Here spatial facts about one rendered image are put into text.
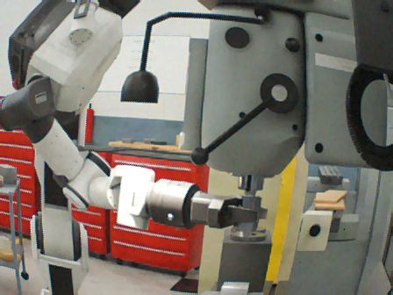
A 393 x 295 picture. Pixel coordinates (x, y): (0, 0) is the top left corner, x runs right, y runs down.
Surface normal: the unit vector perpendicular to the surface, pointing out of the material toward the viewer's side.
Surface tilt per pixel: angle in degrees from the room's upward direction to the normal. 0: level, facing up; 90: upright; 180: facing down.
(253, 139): 108
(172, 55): 90
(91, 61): 86
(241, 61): 90
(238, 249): 90
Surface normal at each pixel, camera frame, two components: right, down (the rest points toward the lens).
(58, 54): 0.21, -0.47
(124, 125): -0.17, 0.04
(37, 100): 0.83, -0.18
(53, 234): 0.20, -0.09
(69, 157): 0.64, 0.18
